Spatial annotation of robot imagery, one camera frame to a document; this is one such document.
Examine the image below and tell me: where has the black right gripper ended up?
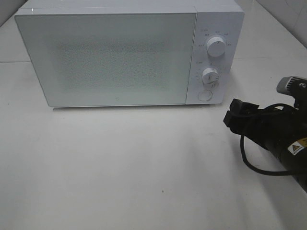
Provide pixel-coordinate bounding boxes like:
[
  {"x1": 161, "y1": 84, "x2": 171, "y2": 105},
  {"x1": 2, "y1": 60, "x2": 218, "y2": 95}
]
[{"x1": 224, "y1": 99, "x2": 307, "y2": 153}]

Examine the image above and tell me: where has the white round door button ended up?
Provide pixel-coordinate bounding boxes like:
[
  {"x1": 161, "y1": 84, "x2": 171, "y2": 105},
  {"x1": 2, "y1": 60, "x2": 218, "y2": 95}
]
[{"x1": 198, "y1": 90, "x2": 213, "y2": 102}]

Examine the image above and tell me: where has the white microwave door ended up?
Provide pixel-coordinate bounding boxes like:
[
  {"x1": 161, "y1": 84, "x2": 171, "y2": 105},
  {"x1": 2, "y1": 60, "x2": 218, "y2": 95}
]
[{"x1": 15, "y1": 13, "x2": 196, "y2": 107}]

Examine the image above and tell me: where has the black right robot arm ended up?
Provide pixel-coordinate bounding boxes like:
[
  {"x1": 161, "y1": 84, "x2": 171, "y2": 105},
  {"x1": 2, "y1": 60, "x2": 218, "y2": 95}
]
[{"x1": 224, "y1": 99, "x2": 307, "y2": 190}]

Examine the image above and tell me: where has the white lower microwave knob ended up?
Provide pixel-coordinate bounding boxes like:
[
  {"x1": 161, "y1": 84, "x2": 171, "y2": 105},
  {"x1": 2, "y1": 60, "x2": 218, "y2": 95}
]
[{"x1": 201, "y1": 68, "x2": 220, "y2": 84}]

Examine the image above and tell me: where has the white microwave knob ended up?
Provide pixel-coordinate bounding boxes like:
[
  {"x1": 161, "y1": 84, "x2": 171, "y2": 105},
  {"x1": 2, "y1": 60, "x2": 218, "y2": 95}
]
[
  {"x1": 206, "y1": 34, "x2": 226, "y2": 58},
  {"x1": 201, "y1": 68, "x2": 220, "y2": 84}
]

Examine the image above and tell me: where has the white upper microwave knob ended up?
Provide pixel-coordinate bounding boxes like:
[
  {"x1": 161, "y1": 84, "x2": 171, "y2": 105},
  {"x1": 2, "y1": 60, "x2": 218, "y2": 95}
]
[{"x1": 206, "y1": 34, "x2": 226, "y2": 58}]

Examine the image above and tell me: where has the white microwave oven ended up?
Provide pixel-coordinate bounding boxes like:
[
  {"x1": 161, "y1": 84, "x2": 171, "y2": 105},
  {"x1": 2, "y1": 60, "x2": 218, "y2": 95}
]
[{"x1": 14, "y1": 0, "x2": 245, "y2": 107}]

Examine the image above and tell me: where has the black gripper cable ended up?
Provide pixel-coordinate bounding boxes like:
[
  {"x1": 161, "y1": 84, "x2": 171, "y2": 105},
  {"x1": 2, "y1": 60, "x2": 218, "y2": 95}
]
[{"x1": 240, "y1": 103, "x2": 307, "y2": 176}]

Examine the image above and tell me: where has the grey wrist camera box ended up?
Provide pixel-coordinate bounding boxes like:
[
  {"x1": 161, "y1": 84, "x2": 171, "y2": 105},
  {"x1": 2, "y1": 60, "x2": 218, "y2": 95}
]
[{"x1": 276, "y1": 76, "x2": 307, "y2": 99}]

